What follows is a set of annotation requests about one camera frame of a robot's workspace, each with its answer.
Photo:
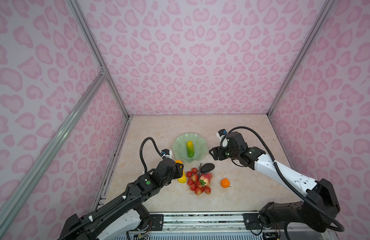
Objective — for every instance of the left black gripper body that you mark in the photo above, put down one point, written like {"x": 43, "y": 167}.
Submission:
{"x": 166, "y": 181}

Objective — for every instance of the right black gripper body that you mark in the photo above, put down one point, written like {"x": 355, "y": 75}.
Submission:
{"x": 234, "y": 153}

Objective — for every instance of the yellow fake fruit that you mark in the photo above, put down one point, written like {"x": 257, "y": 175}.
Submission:
{"x": 183, "y": 178}

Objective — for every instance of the yellow green fake mango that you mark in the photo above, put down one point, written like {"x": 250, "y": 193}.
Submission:
{"x": 190, "y": 149}

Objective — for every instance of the orange fake tangerine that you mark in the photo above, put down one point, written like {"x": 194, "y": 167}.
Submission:
{"x": 225, "y": 183}

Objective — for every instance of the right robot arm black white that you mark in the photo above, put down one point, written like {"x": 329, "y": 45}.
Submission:
{"x": 317, "y": 206}

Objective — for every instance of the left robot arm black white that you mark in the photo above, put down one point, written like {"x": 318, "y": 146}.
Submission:
{"x": 126, "y": 212}

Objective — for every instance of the light green scalloped fruit bowl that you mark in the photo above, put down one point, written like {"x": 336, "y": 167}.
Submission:
{"x": 180, "y": 151}

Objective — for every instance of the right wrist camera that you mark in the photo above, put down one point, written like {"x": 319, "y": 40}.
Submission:
{"x": 221, "y": 133}

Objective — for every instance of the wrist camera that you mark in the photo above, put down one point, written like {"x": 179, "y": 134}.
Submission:
{"x": 166, "y": 153}
{"x": 221, "y": 133}

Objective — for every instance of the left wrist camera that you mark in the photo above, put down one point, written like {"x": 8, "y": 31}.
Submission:
{"x": 166, "y": 153}

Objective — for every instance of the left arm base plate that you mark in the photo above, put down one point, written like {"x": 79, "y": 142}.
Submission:
{"x": 153, "y": 222}

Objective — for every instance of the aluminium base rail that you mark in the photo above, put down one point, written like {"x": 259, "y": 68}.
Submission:
{"x": 221, "y": 226}

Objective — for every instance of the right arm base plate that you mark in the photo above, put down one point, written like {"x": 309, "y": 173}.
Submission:
{"x": 251, "y": 221}

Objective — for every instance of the left aluminium frame strut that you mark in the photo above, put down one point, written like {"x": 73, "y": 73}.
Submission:
{"x": 15, "y": 203}

